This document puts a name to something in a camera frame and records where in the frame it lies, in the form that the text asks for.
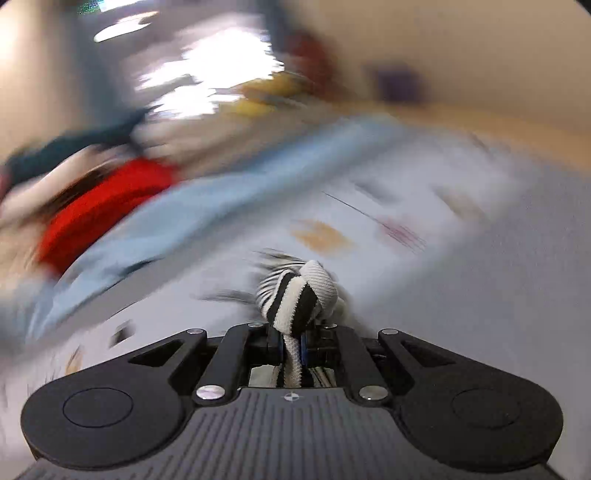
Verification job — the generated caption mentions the black white striped garment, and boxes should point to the black white striped garment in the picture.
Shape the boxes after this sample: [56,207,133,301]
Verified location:
[197,250,349,399]

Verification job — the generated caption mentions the grey printed bed sheet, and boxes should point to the grey printed bed sheet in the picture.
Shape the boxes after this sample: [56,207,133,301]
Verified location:
[1,136,590,479]

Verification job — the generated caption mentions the red pillow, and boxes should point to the red pillow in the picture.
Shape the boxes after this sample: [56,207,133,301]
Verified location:
[37,158,179,275]

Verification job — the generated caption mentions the beige folded quilt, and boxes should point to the beige folded quilt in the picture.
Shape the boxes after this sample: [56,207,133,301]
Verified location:
[1,146,133,291]

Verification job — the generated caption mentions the light blue blanket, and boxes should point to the light blue blanket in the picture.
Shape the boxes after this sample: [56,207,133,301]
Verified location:
[1,115,411,349]

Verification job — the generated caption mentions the teal shark plush toy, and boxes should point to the teal shark plush toy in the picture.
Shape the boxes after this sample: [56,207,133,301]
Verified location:
[1,108,151,190]

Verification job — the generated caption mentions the window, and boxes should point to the window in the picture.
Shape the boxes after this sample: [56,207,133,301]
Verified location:
[88,5,284,119]

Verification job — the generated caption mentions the yellow plush toy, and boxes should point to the yellow plush toy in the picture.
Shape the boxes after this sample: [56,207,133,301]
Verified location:
[229,72,311,118]

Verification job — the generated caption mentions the purple bin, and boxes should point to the purple bin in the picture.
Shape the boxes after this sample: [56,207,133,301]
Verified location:
[374,65,423,104]

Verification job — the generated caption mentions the dark red plush toy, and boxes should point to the dark red plush toy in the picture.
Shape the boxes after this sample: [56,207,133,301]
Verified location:
[287,31,335,95]

